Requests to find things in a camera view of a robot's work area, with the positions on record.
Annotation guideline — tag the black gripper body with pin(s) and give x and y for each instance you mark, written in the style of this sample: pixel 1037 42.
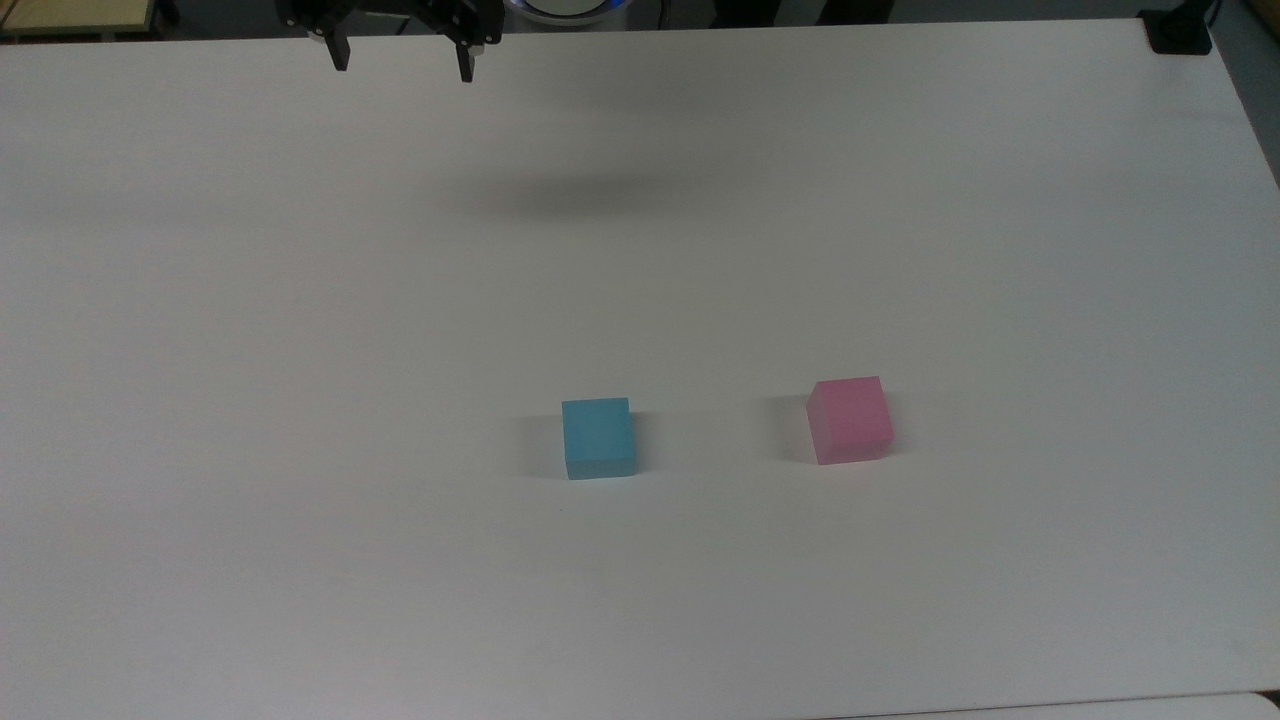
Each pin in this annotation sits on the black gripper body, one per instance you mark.
pixel 400 8

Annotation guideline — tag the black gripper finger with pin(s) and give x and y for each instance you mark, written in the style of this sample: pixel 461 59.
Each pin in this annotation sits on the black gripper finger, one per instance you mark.
pixel 339 52
pixel 466 62

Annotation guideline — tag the blue cube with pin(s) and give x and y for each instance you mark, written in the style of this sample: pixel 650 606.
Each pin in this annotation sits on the blue cube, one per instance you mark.
pixel 598 438

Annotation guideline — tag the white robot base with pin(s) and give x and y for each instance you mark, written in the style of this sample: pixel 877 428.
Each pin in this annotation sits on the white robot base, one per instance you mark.
pixel 570 8

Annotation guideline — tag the pink cube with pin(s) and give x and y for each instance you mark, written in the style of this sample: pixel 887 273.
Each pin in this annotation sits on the pink cube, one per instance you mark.
pixel 850 420

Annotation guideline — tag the wooden side table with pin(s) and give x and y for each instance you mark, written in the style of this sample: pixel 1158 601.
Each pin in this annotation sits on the wooden side table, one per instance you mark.
pixel 70 15

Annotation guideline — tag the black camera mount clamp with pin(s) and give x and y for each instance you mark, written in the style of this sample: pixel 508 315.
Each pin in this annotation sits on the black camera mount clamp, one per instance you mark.
pixel 1178 32

